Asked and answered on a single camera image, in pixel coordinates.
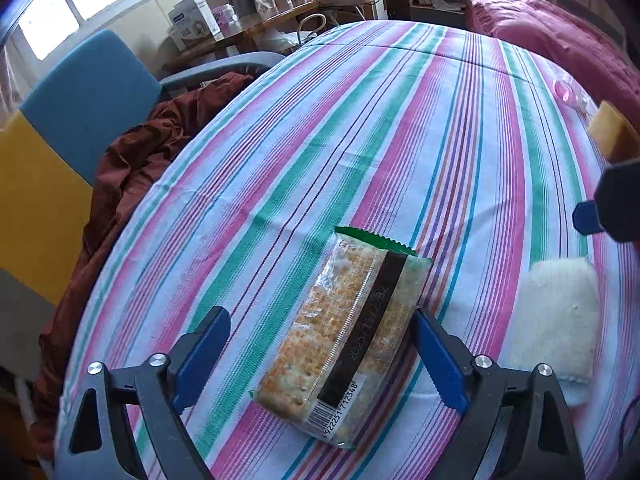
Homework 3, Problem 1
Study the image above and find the green cracker packet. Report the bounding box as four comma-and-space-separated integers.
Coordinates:
254, 226, 433, 450

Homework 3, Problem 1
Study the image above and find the grey yellow blue sofa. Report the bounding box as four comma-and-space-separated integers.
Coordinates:
0, 29, 286, 371

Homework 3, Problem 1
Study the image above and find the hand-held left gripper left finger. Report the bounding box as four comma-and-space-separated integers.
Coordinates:
54, 305, 232, 480

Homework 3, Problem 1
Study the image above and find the maroon cloth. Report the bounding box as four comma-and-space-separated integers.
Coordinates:
30, 72, 256, 461

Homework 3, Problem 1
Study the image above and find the tan sponge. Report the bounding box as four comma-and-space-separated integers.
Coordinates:
505, 257, 601, 407

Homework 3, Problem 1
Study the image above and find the striped tablecloth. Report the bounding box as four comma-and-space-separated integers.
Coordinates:
52, 20, 640, 480

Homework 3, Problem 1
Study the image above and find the clear pink wrapper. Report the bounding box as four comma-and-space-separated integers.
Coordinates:
554, 77, 588, 107

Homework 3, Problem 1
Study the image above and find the purple jar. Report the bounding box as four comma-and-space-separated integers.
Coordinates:
212, 4, 238, 28

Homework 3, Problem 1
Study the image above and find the pink bed blanket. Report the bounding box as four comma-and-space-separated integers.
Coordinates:
465, 0, 640, 126

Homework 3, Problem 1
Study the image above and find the white printed carton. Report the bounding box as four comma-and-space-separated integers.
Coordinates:
167, 0, 223, 51

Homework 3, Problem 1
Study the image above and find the white cable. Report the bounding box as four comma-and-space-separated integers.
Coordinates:
297, 12, 328, 42

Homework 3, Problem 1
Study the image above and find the wooden side table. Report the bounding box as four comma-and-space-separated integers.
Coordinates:
160, 0, 331, 73

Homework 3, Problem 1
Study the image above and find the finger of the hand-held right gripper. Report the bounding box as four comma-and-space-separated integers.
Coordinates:
571, 157, 640, 242

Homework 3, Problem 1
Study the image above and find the yellow sponge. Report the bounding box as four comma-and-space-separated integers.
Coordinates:
587, 101, 640, 163

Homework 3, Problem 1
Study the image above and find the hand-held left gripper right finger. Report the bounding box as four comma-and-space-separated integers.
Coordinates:
410, 308, 586, 480

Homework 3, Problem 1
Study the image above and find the patterned beige curtain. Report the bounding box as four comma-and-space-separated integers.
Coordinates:
0, 55, 26, 117

